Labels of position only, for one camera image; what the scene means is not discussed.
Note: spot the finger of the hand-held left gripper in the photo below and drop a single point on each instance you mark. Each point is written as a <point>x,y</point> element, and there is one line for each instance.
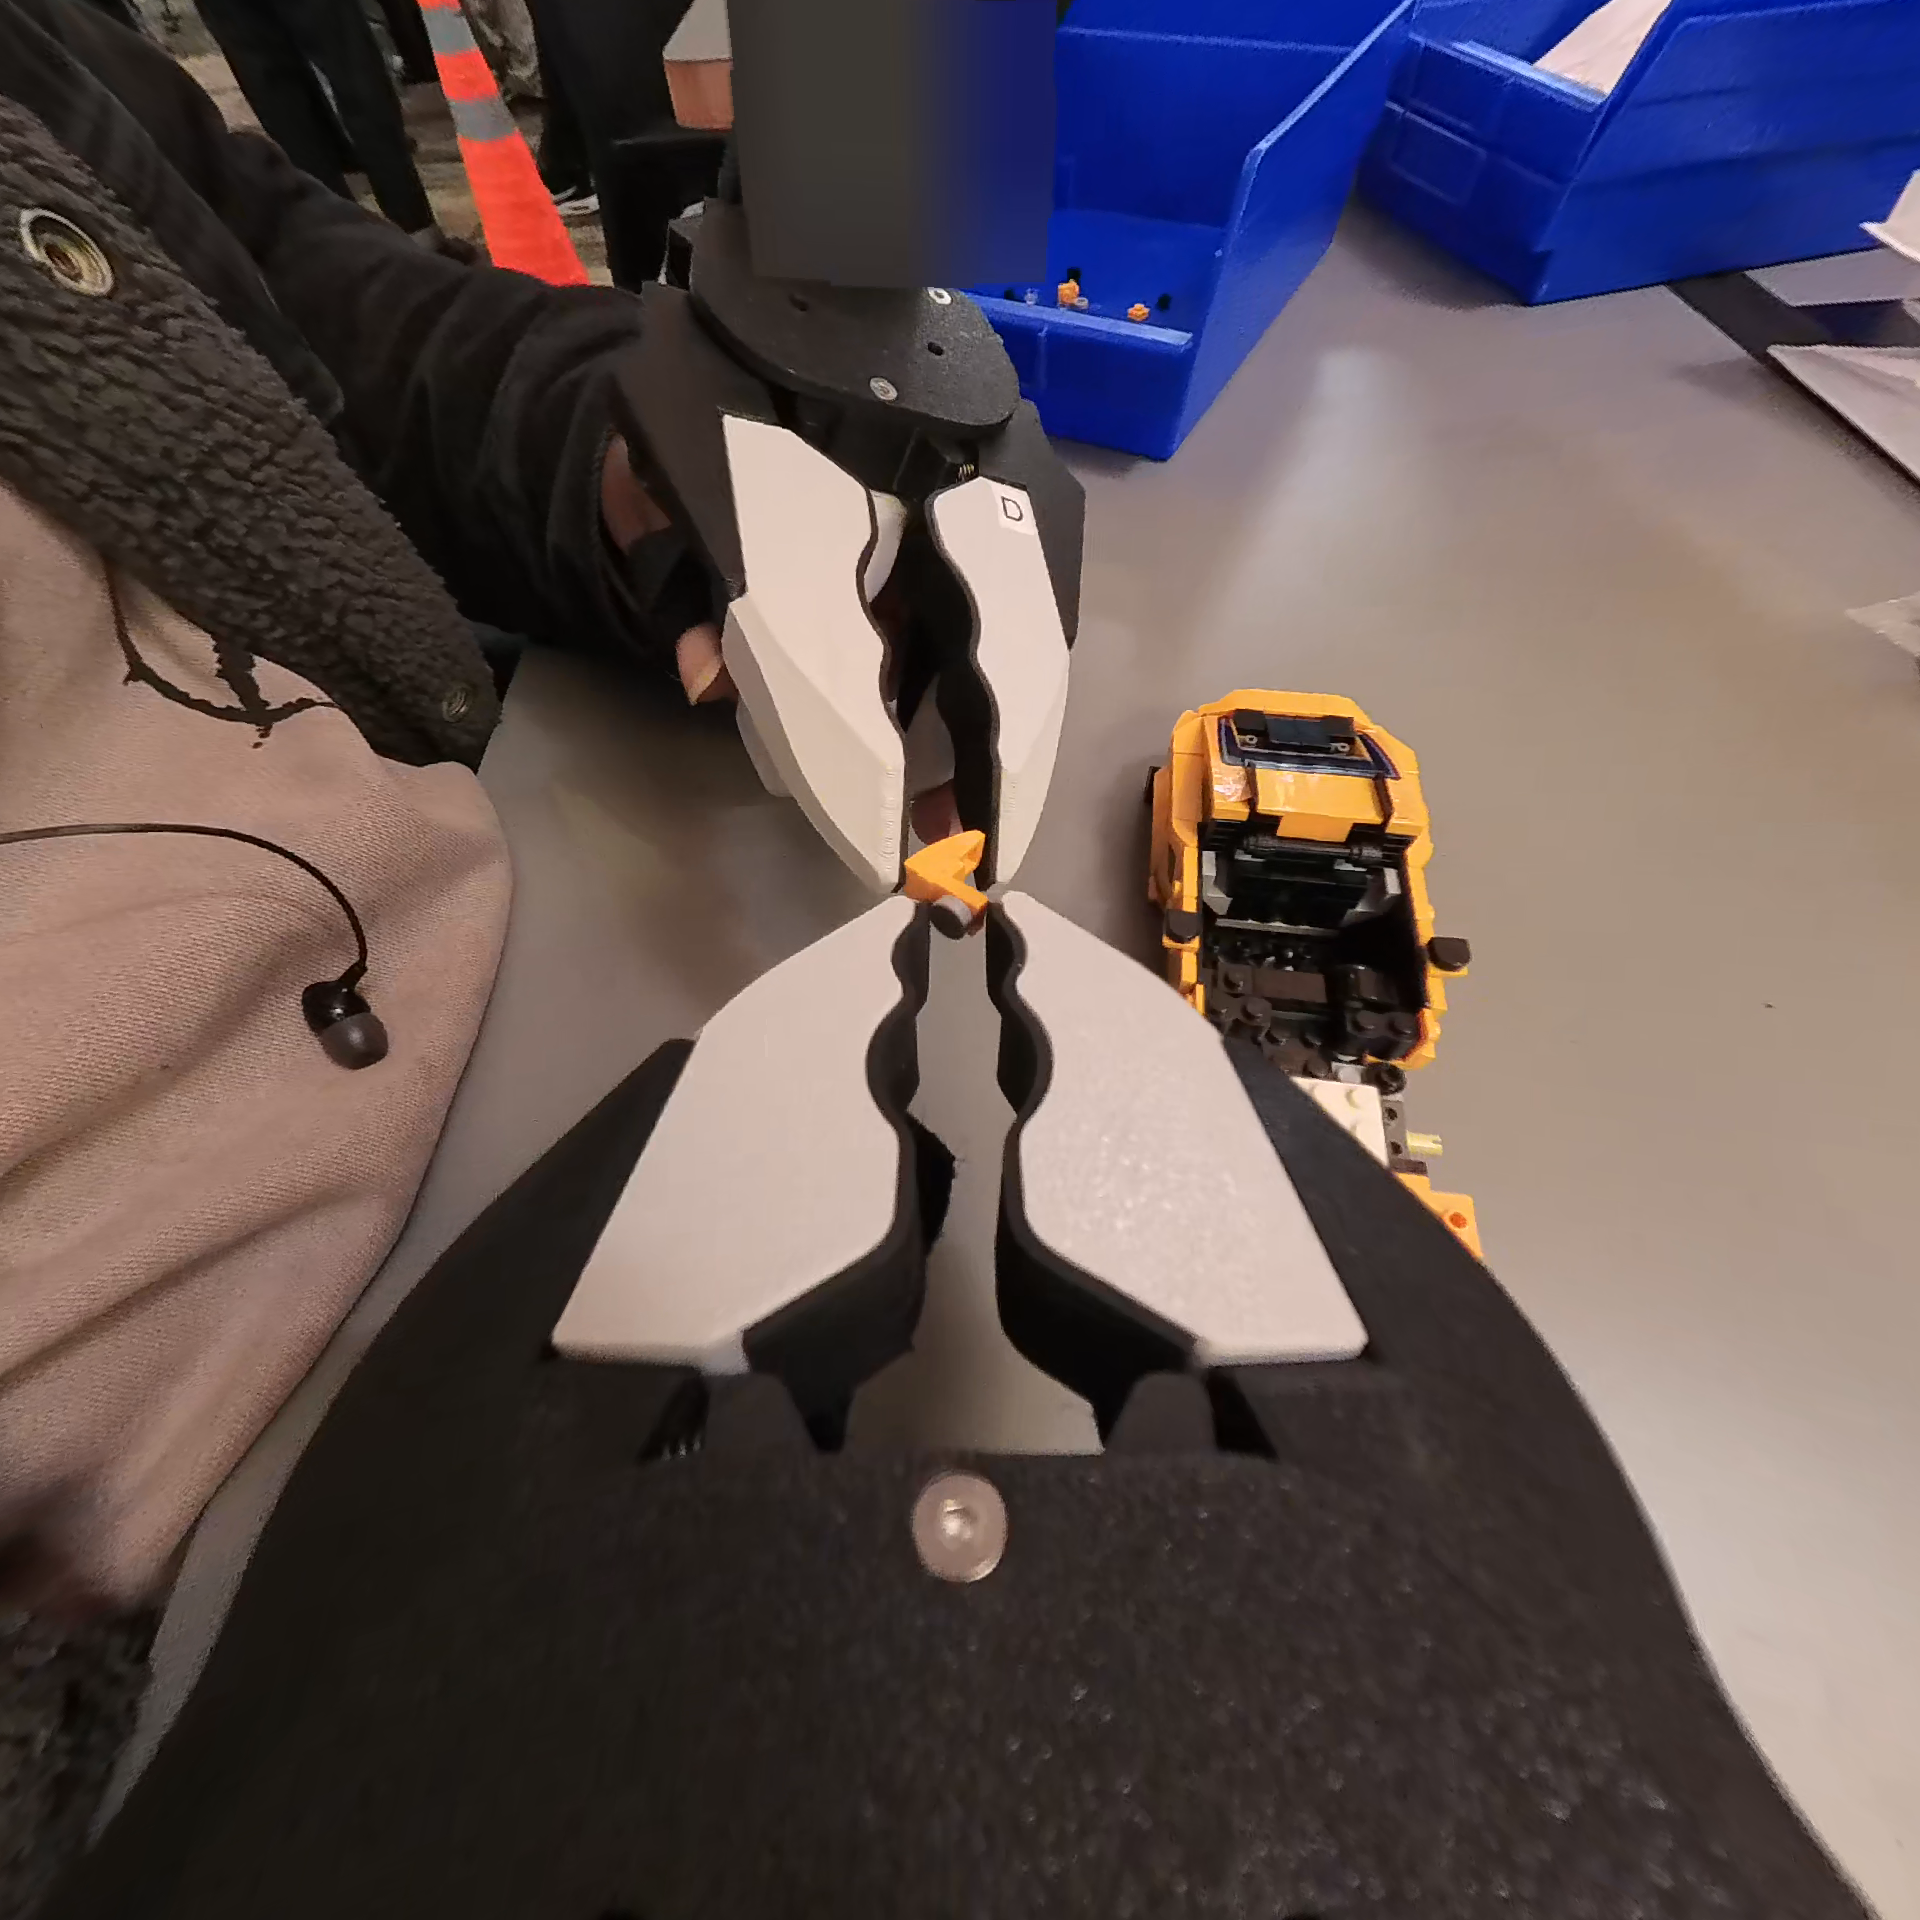
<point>809,646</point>
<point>1019,662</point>

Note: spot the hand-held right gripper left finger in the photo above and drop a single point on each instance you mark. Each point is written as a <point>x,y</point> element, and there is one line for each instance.
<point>750,1171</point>

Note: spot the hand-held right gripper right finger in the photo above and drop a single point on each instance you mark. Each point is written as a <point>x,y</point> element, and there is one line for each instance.
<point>1171,1184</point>

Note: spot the small orange lego bracket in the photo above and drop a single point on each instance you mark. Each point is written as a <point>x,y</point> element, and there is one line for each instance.
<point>945,863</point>

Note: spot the orange and grey lego piece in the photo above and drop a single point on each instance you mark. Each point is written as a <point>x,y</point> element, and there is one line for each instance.
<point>954,914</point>

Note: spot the yellow lego car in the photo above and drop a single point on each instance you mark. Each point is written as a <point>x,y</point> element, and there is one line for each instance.
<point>1290,839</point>

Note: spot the person's left forearm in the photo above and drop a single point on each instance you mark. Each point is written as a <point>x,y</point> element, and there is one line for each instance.
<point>422,420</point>

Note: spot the person's left hand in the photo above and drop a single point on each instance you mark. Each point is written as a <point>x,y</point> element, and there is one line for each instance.
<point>638,503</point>

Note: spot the blue plastic bin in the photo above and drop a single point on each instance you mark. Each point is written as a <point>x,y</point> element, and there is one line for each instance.
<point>1650,166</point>
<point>1185,225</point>

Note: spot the orange traffic cone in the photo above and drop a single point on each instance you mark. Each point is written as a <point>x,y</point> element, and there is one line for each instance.
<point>495,150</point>

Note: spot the beige hoodie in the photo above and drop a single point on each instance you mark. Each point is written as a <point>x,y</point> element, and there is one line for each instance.
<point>194,1126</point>

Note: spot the dark fleece jacket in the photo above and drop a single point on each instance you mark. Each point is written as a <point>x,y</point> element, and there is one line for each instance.
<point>181,451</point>

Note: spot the white paper sheet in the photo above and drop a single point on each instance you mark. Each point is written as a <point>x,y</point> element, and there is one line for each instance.
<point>1598,38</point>

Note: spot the white paper bag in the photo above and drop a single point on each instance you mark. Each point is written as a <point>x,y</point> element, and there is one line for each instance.
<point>1853,399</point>
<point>1893,233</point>

